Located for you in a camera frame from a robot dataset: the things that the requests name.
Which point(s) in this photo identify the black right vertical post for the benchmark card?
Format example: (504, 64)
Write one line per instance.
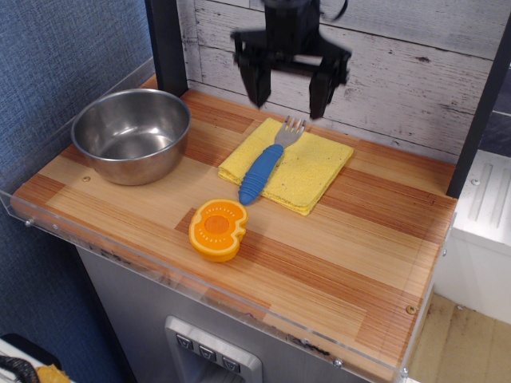
(483, 112)

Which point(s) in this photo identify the stainless steel bowl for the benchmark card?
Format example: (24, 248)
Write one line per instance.
(133, 137)

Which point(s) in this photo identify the black left vertical post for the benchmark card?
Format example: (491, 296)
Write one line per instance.
(167, 47)

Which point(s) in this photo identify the orange toy fruit half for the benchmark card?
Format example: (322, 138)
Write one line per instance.
(217, 229)

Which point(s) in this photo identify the white ribbed appliance top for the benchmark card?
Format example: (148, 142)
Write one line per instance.
(482, 215)

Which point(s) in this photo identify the yellow folded napkin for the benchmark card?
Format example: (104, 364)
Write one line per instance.
(305, 172)

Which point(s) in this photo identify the blue handled metal fork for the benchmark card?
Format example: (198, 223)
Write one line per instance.
(259, 173)

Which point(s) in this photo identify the grey dispenser button panel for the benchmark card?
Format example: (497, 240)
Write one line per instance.
(200, 356)

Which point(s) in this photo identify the yellow cloth object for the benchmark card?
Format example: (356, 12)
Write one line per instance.
(51, 374)

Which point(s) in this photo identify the clear acrylic table guard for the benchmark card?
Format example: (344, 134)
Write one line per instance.
(344, 283)

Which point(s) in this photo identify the black vertical post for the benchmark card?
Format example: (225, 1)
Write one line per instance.
(167, 47)
(483, 112)

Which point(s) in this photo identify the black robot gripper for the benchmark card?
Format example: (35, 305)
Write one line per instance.
(290, 42)

